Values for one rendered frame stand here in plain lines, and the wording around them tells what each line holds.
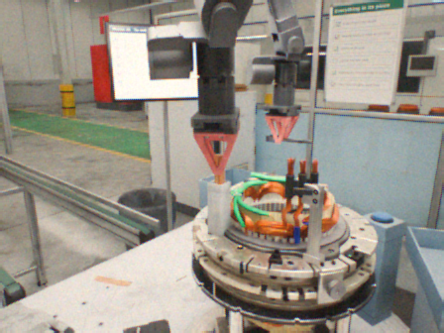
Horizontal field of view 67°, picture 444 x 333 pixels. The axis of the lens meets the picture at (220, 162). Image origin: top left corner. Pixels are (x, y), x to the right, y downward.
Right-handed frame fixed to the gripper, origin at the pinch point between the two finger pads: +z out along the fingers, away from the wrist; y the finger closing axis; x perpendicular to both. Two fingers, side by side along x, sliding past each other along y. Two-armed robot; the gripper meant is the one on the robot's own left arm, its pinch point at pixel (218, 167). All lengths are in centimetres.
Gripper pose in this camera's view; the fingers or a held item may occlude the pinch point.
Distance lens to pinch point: 55.3
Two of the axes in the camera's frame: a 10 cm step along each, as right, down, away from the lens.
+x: 9.9, 0.1, -1.2
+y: -1.2, 3.1, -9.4
